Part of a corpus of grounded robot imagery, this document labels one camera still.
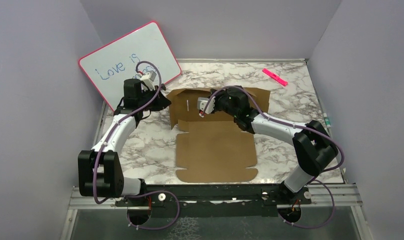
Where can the green capped marker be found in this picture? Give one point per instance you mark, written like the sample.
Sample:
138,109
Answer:
326,120

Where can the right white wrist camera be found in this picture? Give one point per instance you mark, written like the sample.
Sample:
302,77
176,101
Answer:
205,106

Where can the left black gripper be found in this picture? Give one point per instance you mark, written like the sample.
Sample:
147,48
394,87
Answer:
162,102

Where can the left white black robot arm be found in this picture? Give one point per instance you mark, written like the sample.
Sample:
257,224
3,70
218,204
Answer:
99,169

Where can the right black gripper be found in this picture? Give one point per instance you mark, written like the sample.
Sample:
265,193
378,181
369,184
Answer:
218,96

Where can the pink framed whiteboard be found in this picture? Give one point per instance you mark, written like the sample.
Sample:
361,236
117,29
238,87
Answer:
145,49

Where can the pink highlighter marker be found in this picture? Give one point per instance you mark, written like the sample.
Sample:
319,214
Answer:
275,77

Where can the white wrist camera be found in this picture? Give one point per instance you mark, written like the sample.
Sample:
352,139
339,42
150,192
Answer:
205,106
147,81

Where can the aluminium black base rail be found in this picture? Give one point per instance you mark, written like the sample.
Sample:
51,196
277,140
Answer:
221,212

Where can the brown cardboard box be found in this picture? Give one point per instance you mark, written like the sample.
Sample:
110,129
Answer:
210,149

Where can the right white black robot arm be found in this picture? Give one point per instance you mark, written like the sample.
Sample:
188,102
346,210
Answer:
313,147

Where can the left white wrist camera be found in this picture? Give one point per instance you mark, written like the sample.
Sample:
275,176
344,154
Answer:
147,81

